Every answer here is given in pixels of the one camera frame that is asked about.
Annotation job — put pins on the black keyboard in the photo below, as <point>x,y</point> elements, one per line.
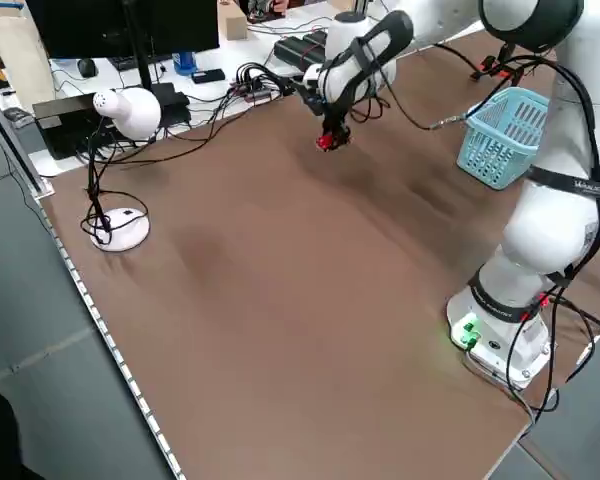
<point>140,61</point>

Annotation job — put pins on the black computer monitor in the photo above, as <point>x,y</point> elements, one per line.
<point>125,25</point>

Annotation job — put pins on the black power supply box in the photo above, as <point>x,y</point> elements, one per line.
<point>300,47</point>

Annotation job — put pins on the small cardboard box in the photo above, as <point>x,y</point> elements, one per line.
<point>232,22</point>

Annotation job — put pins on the black open case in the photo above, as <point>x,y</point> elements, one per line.
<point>70,127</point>

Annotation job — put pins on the light blue plastic basket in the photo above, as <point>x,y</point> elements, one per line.
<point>502,142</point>

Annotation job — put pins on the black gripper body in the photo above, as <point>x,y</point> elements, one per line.
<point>330,105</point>

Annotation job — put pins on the black computer mouse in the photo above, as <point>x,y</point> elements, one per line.
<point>86,67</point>

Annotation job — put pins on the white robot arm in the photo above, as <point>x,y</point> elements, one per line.
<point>545,235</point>

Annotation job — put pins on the black monitor stand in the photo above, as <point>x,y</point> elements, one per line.
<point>147,70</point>

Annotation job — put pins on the small black flat device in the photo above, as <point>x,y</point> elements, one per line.
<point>208,76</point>

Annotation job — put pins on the aluminium frame post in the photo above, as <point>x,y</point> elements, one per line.
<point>15,145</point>

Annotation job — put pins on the blue white can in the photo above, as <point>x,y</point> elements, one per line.
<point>184,62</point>

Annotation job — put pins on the white desk lamp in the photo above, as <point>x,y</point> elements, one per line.
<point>130,112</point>

